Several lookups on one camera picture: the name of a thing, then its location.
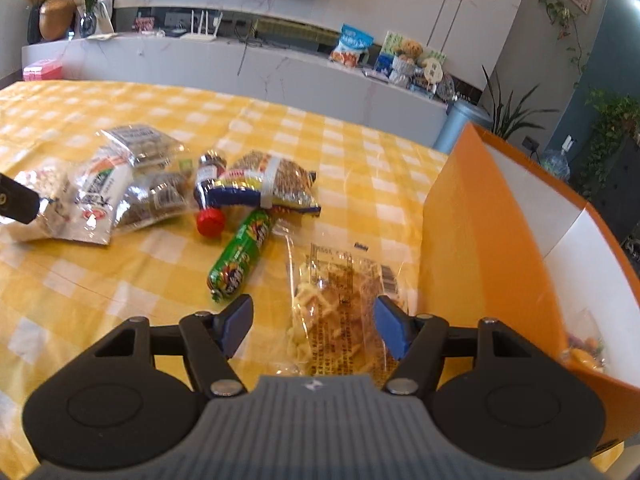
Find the long yellow-green box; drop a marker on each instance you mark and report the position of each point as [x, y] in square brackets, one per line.
[295, 32]

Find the teddy bear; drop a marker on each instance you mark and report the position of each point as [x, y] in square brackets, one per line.
[409, 55]

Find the blue snack bag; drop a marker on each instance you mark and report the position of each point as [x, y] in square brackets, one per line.
[352, 45]

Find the bushy green plant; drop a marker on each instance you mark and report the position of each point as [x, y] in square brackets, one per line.
[612, 130]

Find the white marble cabinet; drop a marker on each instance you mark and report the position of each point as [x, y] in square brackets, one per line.
[200, 65]

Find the green printed card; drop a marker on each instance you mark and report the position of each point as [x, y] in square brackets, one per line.
[392, 40]

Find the clear biscuit packet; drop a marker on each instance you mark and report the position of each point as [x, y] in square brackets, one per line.
[330, 300]

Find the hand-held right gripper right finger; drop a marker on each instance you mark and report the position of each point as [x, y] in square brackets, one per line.
[392, 330]

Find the large water bottle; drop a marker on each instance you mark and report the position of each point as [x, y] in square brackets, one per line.
[556, 162]

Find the silver foil snack packet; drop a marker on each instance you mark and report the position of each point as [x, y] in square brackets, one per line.
[47, 187]

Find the white router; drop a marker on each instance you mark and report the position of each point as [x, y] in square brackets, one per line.
[200, 35]

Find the hanging green vine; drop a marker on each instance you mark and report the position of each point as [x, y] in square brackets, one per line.
[562, 15]

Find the wall outlet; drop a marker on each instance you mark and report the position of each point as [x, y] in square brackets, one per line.
[531, 144]

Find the pink box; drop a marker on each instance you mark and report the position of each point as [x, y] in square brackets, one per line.
[42, 70]

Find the grey-blue trash bin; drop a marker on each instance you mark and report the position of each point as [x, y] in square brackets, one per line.
[460, 125]

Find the dark clear snack packet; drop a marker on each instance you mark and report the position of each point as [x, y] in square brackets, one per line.
[160, 200]

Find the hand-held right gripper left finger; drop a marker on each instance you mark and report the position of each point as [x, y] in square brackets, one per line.
[237, 322]

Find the white orange snack packet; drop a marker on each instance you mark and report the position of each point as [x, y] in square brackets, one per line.
[100, 200]

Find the yellow purple snack packet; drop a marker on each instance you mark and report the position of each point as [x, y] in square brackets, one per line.
[585, 355]

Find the clear packet with white label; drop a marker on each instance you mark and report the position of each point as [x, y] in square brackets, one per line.
[137, 137]

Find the orange cardboard box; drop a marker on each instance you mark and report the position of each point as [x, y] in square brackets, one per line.
[480, 240]

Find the white framed card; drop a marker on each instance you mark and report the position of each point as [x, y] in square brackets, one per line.
[106, 20]

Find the green sausage tube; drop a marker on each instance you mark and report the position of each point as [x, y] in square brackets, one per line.
[235, 265]

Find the tall-leaved potted plant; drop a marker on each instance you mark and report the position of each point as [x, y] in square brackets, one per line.
[510, 115]

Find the brown round vase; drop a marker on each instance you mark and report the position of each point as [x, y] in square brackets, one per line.
[56, 19]

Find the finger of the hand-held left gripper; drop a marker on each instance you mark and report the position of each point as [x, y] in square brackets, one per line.
[17, 202]

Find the yellow checked tablecloth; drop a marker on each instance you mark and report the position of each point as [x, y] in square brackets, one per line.
[150, 285]

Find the small red box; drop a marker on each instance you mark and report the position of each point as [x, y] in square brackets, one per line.
[144, 25]

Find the small bottle with red cap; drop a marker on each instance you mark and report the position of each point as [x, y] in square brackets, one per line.
[210, 222]

